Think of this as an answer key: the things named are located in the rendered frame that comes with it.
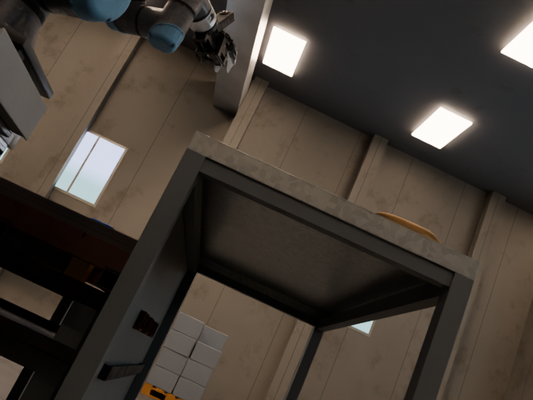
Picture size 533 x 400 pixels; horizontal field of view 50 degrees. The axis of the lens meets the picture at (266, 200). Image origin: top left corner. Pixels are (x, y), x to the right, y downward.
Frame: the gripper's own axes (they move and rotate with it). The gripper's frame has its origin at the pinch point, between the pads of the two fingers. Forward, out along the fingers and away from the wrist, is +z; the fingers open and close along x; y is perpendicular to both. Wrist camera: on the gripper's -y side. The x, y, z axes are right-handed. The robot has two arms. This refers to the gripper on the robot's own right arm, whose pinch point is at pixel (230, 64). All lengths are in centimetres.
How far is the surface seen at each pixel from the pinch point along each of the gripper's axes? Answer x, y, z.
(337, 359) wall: -122, -48, 935
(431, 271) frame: 67, 56, -18
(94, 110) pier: -622, -342, 653
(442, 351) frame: 72, 70, -15
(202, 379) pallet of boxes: -243, 62, 642
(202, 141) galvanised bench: 23, 46, -38
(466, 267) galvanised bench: 73, 53, -16
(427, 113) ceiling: -37, -475, 756
